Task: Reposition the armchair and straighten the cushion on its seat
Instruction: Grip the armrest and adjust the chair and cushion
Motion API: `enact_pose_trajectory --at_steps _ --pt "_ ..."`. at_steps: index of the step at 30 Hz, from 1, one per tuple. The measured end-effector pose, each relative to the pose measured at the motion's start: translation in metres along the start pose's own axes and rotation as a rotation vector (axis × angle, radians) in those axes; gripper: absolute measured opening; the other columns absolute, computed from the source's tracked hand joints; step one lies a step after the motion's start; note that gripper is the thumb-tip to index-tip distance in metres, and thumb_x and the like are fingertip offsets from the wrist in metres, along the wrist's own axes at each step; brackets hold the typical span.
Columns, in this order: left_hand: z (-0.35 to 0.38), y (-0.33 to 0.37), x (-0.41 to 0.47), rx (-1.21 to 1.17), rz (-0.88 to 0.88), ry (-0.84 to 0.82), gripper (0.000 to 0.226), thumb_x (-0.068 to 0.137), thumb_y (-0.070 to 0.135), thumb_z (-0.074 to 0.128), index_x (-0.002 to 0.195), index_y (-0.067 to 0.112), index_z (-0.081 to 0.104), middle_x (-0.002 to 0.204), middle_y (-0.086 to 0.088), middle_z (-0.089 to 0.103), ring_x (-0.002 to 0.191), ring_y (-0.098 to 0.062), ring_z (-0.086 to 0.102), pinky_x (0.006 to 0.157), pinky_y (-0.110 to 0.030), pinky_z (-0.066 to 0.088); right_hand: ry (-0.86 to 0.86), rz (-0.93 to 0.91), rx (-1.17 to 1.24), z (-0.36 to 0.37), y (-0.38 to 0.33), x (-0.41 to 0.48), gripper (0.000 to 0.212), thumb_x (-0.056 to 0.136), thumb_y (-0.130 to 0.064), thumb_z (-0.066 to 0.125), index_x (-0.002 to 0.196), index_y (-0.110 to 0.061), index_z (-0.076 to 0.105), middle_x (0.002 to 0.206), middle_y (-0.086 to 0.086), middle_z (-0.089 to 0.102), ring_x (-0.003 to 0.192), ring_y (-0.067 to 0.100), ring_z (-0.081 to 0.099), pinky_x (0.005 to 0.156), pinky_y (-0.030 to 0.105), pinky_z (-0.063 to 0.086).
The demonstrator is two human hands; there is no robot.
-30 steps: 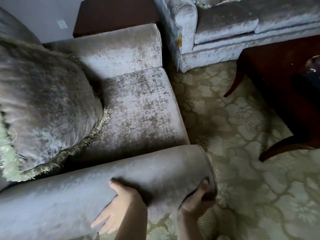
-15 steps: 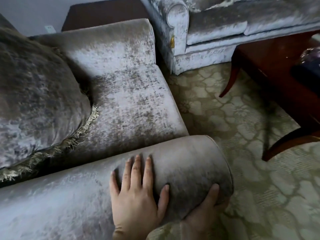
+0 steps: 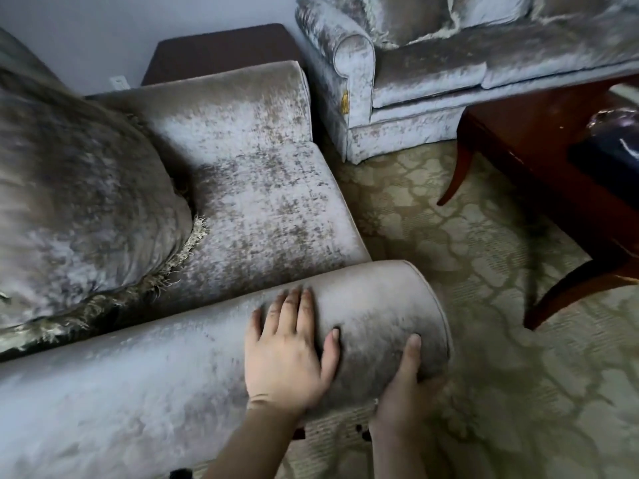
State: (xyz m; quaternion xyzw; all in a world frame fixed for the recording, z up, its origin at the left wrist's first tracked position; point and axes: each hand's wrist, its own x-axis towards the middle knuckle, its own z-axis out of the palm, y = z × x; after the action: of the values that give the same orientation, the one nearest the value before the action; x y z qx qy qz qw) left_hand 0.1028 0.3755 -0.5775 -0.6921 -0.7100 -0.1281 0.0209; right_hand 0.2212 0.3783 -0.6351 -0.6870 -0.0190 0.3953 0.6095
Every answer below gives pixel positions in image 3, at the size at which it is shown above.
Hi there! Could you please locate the person's right hand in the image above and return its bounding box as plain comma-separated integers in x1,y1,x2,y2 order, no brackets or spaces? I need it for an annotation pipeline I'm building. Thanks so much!
370,333,449,435

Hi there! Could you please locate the person's left hand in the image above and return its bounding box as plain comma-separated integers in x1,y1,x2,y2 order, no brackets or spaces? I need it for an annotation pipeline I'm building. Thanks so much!
244,286,342,420

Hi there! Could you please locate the grey velvet armchair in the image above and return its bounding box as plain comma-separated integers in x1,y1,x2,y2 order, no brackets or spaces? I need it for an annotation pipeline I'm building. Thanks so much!
0,26,455,479

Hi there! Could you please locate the person's right forearm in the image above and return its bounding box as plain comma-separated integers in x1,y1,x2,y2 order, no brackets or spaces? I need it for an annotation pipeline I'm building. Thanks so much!
368,423,442,479

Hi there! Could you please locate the person's left forearm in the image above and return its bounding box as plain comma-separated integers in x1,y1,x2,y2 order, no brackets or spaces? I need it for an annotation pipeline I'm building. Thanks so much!
199,400,306,479

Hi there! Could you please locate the grey fringed velvet cushion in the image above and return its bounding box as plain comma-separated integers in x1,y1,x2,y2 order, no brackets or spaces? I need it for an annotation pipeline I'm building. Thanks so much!
0,69,208,356

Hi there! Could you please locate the red-brown wooden coffee table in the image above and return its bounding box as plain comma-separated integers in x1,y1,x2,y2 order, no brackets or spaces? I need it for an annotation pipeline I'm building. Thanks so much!
437,75,639,331

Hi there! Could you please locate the dark brown side table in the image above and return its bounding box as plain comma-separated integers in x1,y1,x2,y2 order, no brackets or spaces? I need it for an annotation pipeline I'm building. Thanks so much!
141,23,306,87

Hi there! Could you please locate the grey velvet sofa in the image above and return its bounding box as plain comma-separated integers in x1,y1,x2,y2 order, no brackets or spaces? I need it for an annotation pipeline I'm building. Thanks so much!
295,0,639,165

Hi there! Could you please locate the dark glossy object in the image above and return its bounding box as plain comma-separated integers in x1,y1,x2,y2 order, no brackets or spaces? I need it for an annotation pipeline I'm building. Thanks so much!
567,108,639,211

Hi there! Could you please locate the grey velvet back cushion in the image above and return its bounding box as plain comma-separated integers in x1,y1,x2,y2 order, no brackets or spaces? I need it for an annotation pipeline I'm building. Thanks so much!
530,0,639,21
449,0,534,29
360,0,454,46

